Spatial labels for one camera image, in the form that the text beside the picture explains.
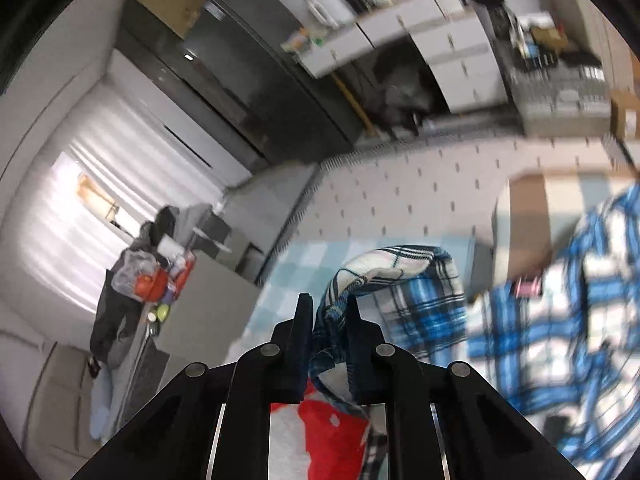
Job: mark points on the white kettle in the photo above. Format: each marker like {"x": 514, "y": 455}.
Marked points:
{"x": 327, "y": 7}

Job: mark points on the dark hanging clothes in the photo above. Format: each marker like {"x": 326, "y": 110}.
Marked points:
{"x": 112, "y": 320}

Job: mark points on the checkered bed sheet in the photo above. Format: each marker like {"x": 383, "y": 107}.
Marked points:
{"x": 530, "y": 210}

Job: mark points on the white standing air conditioner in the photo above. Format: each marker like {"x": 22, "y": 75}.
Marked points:
{"x": 150, "y": 105}

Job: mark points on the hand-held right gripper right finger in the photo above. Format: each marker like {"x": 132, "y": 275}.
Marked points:
{"x": 354, "y": 340}

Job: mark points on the silver suitcase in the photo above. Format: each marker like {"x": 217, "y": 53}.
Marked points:
{"x": 560, "y": 105}

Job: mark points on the white dotted floor mat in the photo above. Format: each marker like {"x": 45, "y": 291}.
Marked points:
{"x": 400, "y": 190}

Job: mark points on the brown open box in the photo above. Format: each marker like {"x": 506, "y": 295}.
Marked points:
{"x": 547, "y": 36}

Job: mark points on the dark refrigerator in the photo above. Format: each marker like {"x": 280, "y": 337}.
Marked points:
{"x": 225, "y": 60}

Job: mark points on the blue plaid garment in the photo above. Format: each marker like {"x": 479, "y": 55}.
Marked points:
{"x": 540, "y": 320}

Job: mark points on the white curtain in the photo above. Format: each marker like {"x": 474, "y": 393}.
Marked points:
{"x": 75, "y": 220}

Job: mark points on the large cardboard box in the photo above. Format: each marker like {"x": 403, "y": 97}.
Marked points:
{"x": 170, "y": 0}

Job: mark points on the red plastic basket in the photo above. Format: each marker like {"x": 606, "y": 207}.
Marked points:
{"x": 150, "y": 285}

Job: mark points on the white desk with drawers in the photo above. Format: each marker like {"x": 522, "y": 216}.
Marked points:
{"x": 450, "y": 50}

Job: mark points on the black desk chair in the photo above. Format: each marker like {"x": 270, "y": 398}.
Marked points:
{"x": 400, "y": 95}

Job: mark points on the grey cabinet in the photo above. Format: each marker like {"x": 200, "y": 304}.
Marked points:
{"x": 210, "y": 310}

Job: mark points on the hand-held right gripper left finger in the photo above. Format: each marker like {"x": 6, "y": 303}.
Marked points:
{"x": 303, "y": 332}

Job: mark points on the small cardboard box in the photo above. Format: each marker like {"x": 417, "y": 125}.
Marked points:
{"x": 625, "y": 112}

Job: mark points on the red grey printed cloth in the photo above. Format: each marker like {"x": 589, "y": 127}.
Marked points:
{"x": 330, "y": 430}

